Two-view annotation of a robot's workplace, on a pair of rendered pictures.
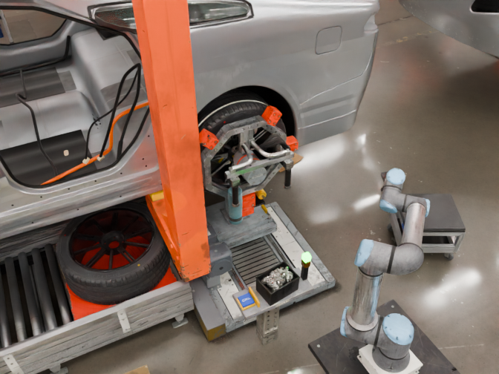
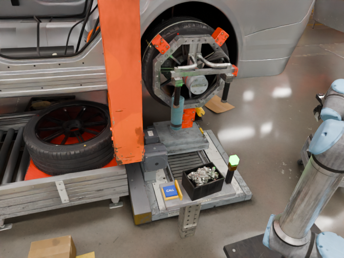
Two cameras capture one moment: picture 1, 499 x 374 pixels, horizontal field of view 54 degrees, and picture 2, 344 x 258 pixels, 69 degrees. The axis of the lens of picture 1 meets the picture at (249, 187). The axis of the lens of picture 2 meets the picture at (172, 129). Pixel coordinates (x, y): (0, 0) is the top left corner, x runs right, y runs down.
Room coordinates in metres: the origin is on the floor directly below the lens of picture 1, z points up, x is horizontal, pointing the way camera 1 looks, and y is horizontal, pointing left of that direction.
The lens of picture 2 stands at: (0.66, -0.10, 1.62)
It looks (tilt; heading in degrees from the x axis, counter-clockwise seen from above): 38 degrees down; 8
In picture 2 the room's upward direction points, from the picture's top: 4 degrees clockwise
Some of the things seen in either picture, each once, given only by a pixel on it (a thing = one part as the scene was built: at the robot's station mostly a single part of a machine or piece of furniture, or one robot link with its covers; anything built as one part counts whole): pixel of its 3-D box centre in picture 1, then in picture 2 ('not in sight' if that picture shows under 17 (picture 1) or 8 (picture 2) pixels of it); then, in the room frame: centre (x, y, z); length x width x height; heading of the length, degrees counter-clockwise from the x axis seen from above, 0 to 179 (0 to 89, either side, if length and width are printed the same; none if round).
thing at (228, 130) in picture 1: (244, 159); (190, 74); (2.31, 0.03, 0.85); 0.54 x 0.07 x 0.54; 116
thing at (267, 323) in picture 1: (267, 317); (189, 212); (1.62, -0.11, 0.21); 0.10 x 0.10 x 0.42; 26
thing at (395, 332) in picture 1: (394, 335); (326, 256); (1.29, -0.71, 0.57); 0.17 x 0.15 x 0.18; 69
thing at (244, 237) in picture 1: (235, 222); (177, 137); (2.46, 0.11, 0.13); 0.50 x 0.36 x 0.10; 116
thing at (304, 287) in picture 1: (273, 292); (197, 189); (1.63, -0.13, 0.44); 0.43 x 0.17 x 0.03; 116
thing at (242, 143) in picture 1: (237, 151); (185, 57); (2.15, 0.07, 1.03); 0.19 x 0.18 x 0.11; 26
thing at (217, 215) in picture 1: (234, 203); (178, 121); (2.46, 0.11, 0.32); 0.40 x 0.30 x 0.28; 116
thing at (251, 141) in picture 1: (269, 142); (214, 56); (2.24, -0.11, 1.03); 0.19 x 0.18 x 0.11; 26
